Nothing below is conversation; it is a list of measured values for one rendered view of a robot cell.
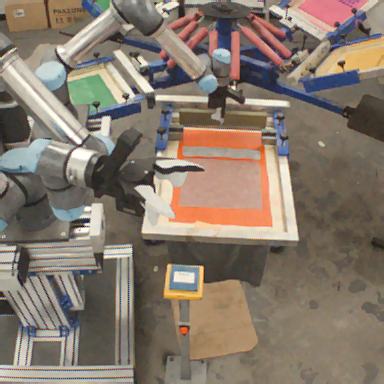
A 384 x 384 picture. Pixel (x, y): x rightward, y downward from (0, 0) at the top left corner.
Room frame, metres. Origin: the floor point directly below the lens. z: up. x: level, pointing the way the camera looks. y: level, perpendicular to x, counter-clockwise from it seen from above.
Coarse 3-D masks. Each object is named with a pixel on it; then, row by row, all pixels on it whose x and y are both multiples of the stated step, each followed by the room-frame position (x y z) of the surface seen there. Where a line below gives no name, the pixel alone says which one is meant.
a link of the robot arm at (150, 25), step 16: (128, 0) 1.45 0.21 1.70; (144, 0) 1.44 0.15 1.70; (128, 16) 1.42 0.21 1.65; (144, 16) 1.40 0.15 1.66; (160, 16) 1.43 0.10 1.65; (144, 32) 1.40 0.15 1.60; (160, 32) 1.41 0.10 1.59; (176, 48) 1.42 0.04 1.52; (192, 64) 1.43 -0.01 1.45; (208, 80) 1.43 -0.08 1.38
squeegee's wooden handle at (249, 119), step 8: (184, 112) 1.62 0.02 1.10; (192, 112) 1.62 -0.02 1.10; (200, 112) 1.62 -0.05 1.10; (208, 112) 1.62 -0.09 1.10; (232, 112) 1.62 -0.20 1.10; (240, 112) 1.62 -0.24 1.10; (248, 112) 1.62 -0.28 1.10; (256, 112) 1.62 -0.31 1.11; (264, 112) 1.62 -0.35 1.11; (184, 120) 1.62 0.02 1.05; (192, 120) 1.62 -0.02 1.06; (200, 120) 1.62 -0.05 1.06; (208, 120) 1.61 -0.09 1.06; (216, 120) 1.61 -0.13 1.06; (224, 120) 1.61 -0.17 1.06; (232, 120) 1.61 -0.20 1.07; (240, 120) 1.60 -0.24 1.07; (248, 120) 1.60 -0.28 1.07; (256, 120) 1.60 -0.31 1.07; (264, 120) 1.60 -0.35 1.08; (264, 128) 1.59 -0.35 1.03
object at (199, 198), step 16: (192, 144) 1.57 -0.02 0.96; (208, 144) 1.57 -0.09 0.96; (192, 160) 1.45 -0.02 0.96; (208, 160) 1.45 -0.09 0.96; (192, 176) 1.35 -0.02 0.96; (208, 176) 1.35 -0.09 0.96; (176, 192) 1.25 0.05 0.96; (192, 192) 1.25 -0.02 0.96; (208, 192) 1.25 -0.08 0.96; (176, 208) 1.16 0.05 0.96; (192, 208) 1.16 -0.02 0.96; (208, 208) 1.16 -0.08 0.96
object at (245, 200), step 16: (224, 144) 1.57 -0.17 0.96; (240, 144) 1.57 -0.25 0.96; (256, 144) 1.57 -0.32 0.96; (224, 160) 1.45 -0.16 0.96; (240, 160) 1.45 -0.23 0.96; (256, 160) 1.45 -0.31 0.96; (224, 176) 1.35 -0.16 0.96; (240, 176) 1.35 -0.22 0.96; (256, 176) 1.35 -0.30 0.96; (224, 192) 1.25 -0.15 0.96; (240, 192) 1.25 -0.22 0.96; (256, 192) 1.25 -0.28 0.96; (224, 208) 1.16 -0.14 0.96; (240, 208) 1.16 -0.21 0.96; (256, 208) 1.16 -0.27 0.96; (224, 224) 1.07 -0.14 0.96; (240, 224) 1.07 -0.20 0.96; (256, 224) 1.07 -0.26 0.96
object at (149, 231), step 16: (288, 176) 1.31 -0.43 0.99; (288, 192) 1.21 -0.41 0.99; (288, 208) 1.12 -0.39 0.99; (144, 224) 1.04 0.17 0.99; (288, 224) 1.04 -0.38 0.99; (176, 240) 0.99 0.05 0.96; (192, 240) 0.99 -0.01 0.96; (208, 240) 0.99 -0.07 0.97; (224, 240) 0.98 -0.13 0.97; (240, 240) 0.98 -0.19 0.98; (256, 240) 0.97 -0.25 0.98; (272, 240) 0.97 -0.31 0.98; (288, 240) 0.96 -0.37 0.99
